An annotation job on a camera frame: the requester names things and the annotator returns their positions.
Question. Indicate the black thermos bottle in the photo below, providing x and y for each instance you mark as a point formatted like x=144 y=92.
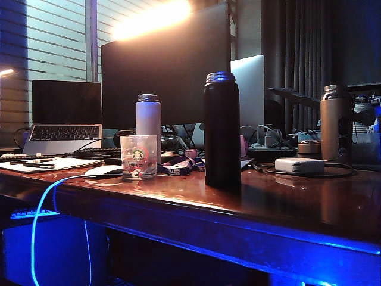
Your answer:
x=221 y=134

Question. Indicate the white thermos bottle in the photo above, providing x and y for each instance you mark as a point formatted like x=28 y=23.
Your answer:
x=148 y=119

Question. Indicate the Starbucks glass cup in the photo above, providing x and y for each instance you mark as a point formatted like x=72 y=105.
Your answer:
x=138 y=158

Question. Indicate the brown thermos lid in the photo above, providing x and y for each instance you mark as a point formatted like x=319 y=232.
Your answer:
x=309 y=148

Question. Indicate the brown thermos bottle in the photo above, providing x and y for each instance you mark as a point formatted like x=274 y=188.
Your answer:
x=334 y=128

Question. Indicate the small pink cube box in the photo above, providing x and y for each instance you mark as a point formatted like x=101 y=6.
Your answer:
x=190 y=153

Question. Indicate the pink rounded object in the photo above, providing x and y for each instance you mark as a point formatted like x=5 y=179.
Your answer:
x=243 y=146

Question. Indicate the black headphones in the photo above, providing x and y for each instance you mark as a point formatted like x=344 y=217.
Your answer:
x=124 y=136

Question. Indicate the black computer monitor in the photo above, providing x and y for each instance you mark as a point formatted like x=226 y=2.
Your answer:
x=154 y=83

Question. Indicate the upright silver laptop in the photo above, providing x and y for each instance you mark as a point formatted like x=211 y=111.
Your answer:
x=251 y=95

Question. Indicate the black power strip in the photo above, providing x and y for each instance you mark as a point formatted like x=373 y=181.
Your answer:
x=268 y=152

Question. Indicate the white plug charger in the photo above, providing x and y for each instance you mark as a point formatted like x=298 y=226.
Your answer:
x=268 y=140

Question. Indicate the white computer mouse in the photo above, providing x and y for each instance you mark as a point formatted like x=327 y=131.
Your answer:
x=102 y=171

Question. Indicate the black keyboard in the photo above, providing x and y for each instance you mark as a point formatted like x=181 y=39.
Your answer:
x=93 y=154

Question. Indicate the white power adapter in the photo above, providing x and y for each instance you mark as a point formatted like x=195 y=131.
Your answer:
x=298 y=166

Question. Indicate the black desk lamp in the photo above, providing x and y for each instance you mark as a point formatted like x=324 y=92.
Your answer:
x=297 y=96

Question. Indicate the white paper notebook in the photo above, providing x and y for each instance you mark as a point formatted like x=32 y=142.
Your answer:
x=73 y=164

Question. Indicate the open silver laptop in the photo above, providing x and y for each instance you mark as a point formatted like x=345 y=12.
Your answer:
x=67 y=104

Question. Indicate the dark curtain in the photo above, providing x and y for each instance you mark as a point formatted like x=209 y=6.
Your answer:
x=297 y=44

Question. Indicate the black pen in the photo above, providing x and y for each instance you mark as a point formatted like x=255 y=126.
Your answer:
x=30 y=162
x=39 y=165

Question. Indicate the desk drawer cabinet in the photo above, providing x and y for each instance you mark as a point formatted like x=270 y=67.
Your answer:
x=61 y=253

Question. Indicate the slim keyboard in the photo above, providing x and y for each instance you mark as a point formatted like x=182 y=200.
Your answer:
x=31 y=213

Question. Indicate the clear plastic storage box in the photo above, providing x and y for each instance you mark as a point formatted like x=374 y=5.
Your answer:
x=366 y=149

